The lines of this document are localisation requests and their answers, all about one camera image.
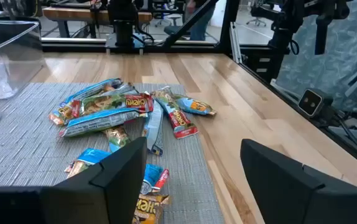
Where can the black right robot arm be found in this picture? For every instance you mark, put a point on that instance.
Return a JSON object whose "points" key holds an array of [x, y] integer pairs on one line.
{"points": [[124, 28]]}

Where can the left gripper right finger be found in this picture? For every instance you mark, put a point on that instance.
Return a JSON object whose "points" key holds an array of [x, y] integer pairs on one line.
{"points": [[290, 193]]}

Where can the dark blue wrapper granola bar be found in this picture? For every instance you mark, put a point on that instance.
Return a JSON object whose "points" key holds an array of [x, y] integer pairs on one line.
{"points": [[152, 175]]}

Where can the table-level camera box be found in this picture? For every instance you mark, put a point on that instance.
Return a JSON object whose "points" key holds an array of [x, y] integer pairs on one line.
{"points": [[310, 102]]}

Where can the black equipment stand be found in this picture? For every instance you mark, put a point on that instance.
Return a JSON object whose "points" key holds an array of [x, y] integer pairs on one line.
{"points": [[290, 25]]}

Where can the silver wrapper granola bar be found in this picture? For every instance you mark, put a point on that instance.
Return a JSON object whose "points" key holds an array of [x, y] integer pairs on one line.
{"points": [[154, 130]]}

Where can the translucent plastic sheet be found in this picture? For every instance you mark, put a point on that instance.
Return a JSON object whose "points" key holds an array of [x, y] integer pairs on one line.
{"points": [[346, 62]]}

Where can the green wrapper granola bar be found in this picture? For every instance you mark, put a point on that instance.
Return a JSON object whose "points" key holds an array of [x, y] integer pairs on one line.
{"points": [[110, 104], [116, 137]]}

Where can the grey woven placemat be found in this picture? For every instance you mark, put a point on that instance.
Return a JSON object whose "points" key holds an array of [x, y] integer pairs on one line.
{"points": [[26, 149]]}

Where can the white stool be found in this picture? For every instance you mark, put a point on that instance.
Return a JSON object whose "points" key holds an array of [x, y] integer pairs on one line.
{"points": [[173, 18]]}

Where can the brown wrapper granola bar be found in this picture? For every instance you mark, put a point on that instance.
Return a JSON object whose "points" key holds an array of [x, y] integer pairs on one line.
{"points": [[149, 208]]}

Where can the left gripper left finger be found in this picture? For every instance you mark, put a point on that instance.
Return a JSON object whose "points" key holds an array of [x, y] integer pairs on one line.
{"points": [[113, 186]]}

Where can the wooden workbench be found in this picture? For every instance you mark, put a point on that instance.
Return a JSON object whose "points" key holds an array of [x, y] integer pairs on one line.
{"points": [[72, 14]]}

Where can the black office chair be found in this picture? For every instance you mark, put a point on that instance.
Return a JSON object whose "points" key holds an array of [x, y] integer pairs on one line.
{"points": [[256, 17]]}

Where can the person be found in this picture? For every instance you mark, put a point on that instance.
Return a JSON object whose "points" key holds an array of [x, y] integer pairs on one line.
{"points": [[201, 25]]}

